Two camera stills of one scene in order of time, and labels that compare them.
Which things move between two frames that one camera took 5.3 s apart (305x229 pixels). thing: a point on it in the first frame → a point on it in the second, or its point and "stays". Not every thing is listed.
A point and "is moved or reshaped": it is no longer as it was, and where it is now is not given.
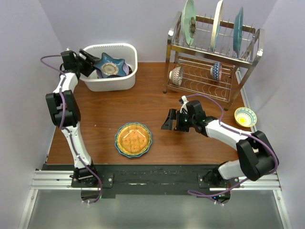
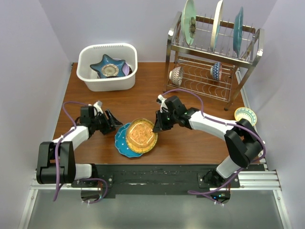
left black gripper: x=89 y=61 → x=110 y=124
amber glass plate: x=133 y=139 is moved or reshaped
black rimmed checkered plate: x=130 y=70 stays
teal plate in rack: x=238 y=32 stays
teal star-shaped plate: x=107 y=66 stays
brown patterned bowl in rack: x=176 y=75 stays
